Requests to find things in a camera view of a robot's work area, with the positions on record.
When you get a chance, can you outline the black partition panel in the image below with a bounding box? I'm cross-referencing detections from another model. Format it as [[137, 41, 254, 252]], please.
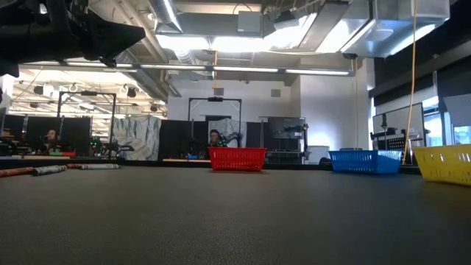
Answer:
[[157, 119, 209, 160], [3, 115, 92, 155]]

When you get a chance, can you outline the white bin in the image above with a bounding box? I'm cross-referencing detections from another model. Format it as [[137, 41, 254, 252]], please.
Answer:
[[307, 145, 331, 165]]

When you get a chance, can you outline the black gantry frame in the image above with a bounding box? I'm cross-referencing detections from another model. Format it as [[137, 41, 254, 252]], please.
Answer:
[[57, 91, 117, 160], [187, 96, 243, 148]]

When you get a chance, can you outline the white crayon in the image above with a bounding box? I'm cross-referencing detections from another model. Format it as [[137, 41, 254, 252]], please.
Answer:
[[31, 164, 68, 177], [78, 163, 121, 171]]

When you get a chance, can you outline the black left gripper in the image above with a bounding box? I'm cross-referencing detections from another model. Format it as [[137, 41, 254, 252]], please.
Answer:
[[17, 0, 146, 69]]

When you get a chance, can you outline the yellow plastic basket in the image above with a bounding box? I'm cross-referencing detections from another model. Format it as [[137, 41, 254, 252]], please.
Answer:
[[413, 143, 471, 187]]

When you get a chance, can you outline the red plastic basket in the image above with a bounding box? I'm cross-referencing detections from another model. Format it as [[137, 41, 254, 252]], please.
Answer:
[[208, 146, 267, 172]]

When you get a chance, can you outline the yellow hanging cable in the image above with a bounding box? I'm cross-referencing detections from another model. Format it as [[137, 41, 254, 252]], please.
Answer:
[[402, 0, 419, 166]]

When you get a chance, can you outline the grey whiteboard panel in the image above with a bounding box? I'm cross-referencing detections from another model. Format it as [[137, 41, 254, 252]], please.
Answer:
[[372, 102, 426, 149]]

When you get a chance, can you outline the long ceiling light strip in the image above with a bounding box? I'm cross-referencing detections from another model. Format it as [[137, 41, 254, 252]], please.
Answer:
[[18, 60, 350, 77]]

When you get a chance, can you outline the blue white patterned curtain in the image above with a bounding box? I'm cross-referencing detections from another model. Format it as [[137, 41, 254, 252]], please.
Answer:
[[112, 115, 162, 161]]

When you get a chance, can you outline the round silver duct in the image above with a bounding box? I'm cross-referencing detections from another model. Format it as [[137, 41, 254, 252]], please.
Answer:
[[146, 0, 184, 35]]

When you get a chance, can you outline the large rectangular silver duct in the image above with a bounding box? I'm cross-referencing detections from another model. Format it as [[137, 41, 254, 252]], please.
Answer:
[[340, 0, 452, 59]]

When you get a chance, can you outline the black equipment cabinet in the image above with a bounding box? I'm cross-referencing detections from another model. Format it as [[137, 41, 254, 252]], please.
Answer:
[[266, 116, 308, 165]]

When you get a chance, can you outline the black table frame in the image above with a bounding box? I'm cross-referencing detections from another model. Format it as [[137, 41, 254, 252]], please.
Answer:
[[0, 156, 423, 176]]

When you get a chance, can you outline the black table mat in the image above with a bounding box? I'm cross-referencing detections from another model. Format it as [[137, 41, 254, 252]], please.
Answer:
[[0, 163, 471, 265]]

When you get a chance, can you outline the blue plastic basket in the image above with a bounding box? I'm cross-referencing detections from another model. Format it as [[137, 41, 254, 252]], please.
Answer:
[[328, 149, 403, 175]]

